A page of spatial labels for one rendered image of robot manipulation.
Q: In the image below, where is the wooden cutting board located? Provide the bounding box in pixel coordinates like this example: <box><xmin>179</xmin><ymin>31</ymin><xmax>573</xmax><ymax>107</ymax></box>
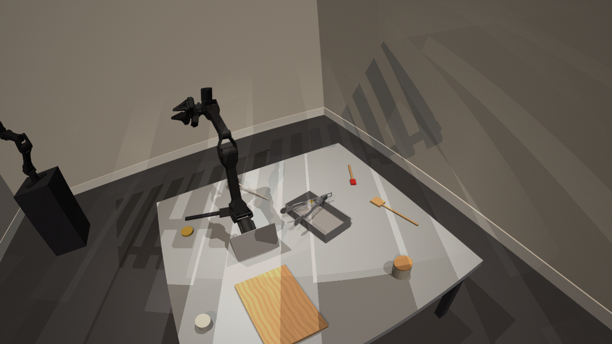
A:
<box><xmin>235</xmin><ymin>265</ymin><xmax>328</xmax><ymax>344</ymax></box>

